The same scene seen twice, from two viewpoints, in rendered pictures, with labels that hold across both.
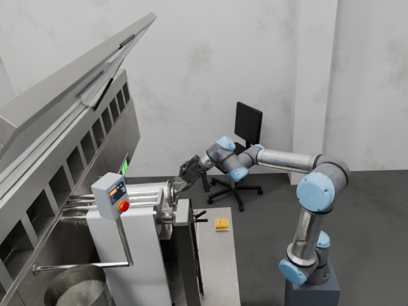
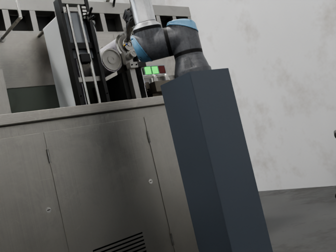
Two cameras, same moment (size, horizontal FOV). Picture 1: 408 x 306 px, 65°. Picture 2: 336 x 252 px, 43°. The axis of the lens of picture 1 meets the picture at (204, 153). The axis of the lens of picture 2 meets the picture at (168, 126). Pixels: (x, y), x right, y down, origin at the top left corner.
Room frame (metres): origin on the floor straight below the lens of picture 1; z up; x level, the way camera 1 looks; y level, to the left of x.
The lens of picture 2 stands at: (-0.24, -1.57, 0.63)
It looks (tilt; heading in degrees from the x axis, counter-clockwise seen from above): 3 degrees up; 47
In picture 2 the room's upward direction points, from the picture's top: 13 degrees counter-clockwise
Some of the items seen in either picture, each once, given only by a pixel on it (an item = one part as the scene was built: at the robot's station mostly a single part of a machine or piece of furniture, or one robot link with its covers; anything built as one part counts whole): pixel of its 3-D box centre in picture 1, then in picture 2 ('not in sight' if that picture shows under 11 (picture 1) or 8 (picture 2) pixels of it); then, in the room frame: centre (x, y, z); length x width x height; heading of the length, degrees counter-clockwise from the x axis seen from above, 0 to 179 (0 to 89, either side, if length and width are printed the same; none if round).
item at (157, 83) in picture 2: not in sight; (146, 94); (1.41, 0.33, 1.00); 0.40 x 0.16 x 0.06; 87
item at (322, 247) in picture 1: (314, 246); (182, 37); (1.00, -0.44, 1.07); 0.13 x 0.12 x 0.14; 132
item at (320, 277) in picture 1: (312, 263); (190, 64); (1.00, -0.44, 0.95); 0.15 x 0.15 x 0.10
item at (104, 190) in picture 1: (113, 197); not in sight; (0.67, 0.24, 1.66); 0.07 x 0.07 x 0.10; 61
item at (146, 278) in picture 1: (124, 265); (62, 71); (0.90, 0.36, 1.17); 0.34 x 0.05 x 0.54; 87
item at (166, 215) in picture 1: (166, 215); not in sight; (0.97, 0.17, 1.33); 0.06 x 0.06 x 0.06; 87
